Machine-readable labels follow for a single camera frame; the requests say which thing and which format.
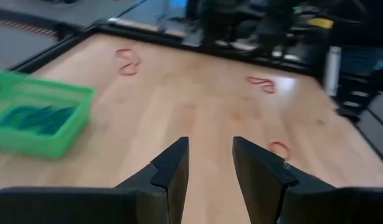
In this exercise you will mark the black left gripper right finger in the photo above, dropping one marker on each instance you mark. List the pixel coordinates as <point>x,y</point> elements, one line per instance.
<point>272,193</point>

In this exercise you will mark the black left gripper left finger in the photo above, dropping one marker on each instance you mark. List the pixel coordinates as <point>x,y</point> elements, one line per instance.
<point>141,202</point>

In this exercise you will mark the black hazard-striped floor mat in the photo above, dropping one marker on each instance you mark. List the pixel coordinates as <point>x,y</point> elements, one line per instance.
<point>23,26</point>

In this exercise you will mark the black aluminium table frame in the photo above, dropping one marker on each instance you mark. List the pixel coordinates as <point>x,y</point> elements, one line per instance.
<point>141,34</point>

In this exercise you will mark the red rubber band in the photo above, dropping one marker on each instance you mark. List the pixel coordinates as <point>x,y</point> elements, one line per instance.
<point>256,80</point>
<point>280,143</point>
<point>128,73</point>

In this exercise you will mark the green plastic basket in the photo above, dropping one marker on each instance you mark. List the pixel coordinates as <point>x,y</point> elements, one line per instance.
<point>69,137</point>

